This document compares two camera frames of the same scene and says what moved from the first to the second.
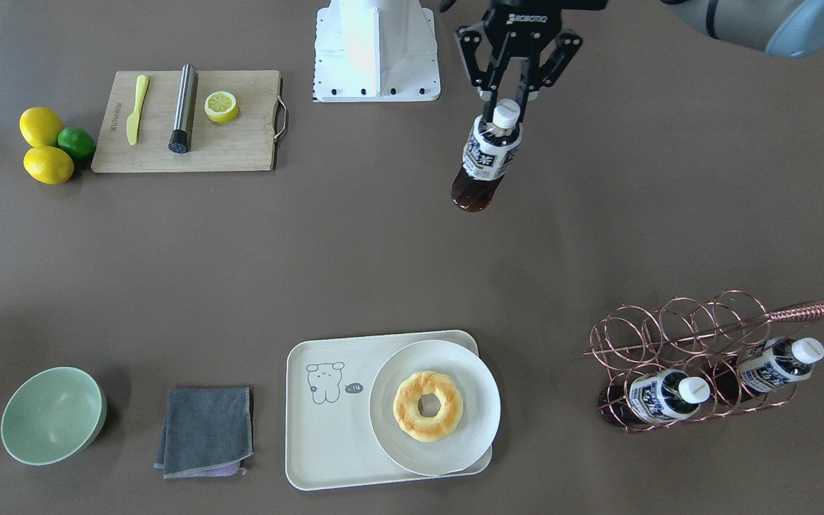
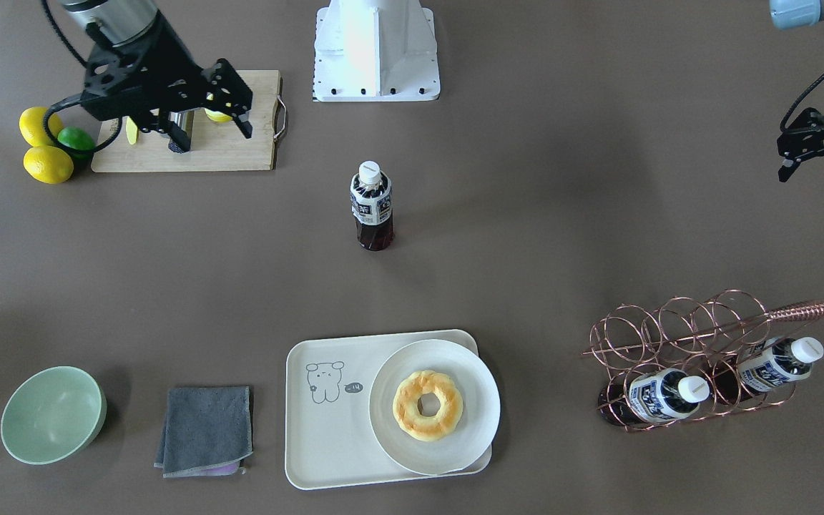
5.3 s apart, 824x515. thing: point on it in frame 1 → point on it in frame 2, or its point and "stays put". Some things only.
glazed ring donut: x=405 y=406 stays put
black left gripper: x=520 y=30 → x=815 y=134
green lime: x=79 y=144 stays put
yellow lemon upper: x=40 y=126 stays put
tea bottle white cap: x=506 y=113 → x=370 y=172
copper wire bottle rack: x=684 y=360 stays put
